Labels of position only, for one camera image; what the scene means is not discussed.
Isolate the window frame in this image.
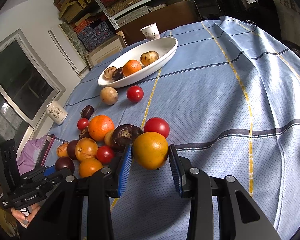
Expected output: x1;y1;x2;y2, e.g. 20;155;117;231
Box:
0;29;65;151

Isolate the pale spotted pear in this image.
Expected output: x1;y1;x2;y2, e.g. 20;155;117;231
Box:
140;51;160;66

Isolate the red tomato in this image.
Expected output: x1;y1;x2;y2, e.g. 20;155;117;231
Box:
96;146;115;165
126;86;144;103
143;117;170;138
77;118;89;131

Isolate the white beverage can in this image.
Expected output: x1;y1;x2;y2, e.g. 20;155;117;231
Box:
45;100;68;125

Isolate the dark purple plum back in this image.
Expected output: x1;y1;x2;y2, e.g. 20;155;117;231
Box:
66;140;78;160

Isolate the dark water chestnut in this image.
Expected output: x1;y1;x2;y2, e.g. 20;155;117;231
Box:
79;127;91;140
81;105;94;120
112;67;124;81

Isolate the dark purple plum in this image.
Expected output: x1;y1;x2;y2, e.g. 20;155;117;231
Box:
66;140;78;160
55;157;75;174

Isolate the yellow-orange persimmon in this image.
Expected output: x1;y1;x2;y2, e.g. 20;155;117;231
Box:
132;132;168;170

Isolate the large front orange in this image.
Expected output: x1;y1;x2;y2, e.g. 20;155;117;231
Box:
122;60;142;76

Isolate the orange back mandarin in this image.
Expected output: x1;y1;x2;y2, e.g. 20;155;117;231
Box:
88;115;115;141

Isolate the purple cloth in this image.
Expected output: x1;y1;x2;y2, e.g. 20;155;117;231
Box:
17;134;47;175

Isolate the cardboard box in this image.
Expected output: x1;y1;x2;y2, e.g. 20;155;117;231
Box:
86;31;127;69

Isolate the black stool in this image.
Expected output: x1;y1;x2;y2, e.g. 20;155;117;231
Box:
281;40;300;57

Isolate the person's left hand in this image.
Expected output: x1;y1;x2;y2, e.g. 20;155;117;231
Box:
11;203;41;228

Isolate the white board leaning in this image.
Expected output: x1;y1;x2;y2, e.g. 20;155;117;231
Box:
48;23;90;79

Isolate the small tan fruit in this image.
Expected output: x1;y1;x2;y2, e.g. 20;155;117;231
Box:
104;129;115;147

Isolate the white paper cup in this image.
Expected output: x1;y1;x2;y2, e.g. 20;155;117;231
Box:
140;23;160;40

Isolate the dark purple mangosteen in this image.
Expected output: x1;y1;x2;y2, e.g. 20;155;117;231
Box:
112;124;143;146

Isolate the dark purple plum front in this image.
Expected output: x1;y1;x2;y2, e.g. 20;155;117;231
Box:
55;157;75;174

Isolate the blue checked tablecloth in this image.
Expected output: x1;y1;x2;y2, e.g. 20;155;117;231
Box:
50;16;300;239

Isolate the tan round fruit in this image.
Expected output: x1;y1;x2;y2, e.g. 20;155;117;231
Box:
100;87;119;105

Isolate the dark water chestnut front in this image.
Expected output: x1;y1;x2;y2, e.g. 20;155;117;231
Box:
112;67;124;81

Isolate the red smartphone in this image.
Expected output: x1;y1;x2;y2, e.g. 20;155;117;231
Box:
35;134;55;168

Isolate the dark water chestnut back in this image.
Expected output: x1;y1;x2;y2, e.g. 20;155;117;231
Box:
81;105;94;120

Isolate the dark wooden cabinet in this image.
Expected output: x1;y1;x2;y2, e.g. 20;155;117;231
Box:
117;1;199;45

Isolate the pale spotted fruit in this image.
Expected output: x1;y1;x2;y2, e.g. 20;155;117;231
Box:
103;66;116;80

